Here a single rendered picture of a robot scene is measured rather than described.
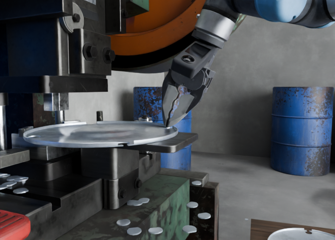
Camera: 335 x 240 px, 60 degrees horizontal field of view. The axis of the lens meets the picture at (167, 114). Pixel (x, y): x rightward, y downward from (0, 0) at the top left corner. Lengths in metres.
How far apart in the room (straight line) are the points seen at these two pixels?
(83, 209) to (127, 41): 0.58
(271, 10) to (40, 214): 0.46
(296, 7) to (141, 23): 0.55
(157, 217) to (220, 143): 3.39
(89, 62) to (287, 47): 3.37
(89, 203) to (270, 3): 0.45
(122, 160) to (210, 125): 3.41
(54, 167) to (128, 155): 0.13
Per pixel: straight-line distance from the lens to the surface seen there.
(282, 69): 3.79
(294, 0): 0.54
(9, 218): 0.29
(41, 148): 0.59
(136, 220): 0.53
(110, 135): 0.53
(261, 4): 0.54
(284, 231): 1.21
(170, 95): 0.62
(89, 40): 0.57
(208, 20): 0.60
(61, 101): 0.64
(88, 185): 0.53
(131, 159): 0.58
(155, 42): 0.90
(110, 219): 0.54
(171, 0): 0.95
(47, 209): 0.46
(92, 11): 0.65
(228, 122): 3.87
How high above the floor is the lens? 0.87
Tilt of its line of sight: 5 degrees down
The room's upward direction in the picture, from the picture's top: straight up
